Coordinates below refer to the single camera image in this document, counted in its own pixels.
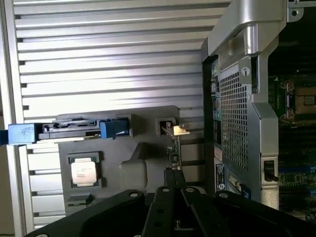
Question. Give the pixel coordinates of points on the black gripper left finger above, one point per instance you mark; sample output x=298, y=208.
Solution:
x=111, y=217

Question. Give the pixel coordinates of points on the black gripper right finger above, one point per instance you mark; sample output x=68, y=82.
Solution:
x=237, y=217

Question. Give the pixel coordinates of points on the silver CPU chip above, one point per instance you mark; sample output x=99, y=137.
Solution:
x=83, y=171

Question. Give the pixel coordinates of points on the CPU socket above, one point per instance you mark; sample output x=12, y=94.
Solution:
x=302, y=97

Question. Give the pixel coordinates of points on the dark label sticker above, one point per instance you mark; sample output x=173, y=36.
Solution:
x=220, y=176

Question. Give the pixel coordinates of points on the green motherboard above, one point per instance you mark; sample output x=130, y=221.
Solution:
x=296, y=182

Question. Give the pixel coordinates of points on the grey parts rack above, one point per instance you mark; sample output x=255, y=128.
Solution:
x=148, y=153

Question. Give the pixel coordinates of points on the blue expansion slot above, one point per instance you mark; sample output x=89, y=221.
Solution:
x=296, y=169

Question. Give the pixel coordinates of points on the green graphics card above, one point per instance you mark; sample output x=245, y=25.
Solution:
x=175, y=148

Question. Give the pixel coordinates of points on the black disk with blue caddy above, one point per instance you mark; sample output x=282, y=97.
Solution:
x=69, y=129

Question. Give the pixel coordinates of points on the rear port panel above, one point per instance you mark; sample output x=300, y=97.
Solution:
x=216, y=103

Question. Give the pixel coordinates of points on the silver open PC case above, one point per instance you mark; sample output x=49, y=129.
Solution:
x=247, y=29

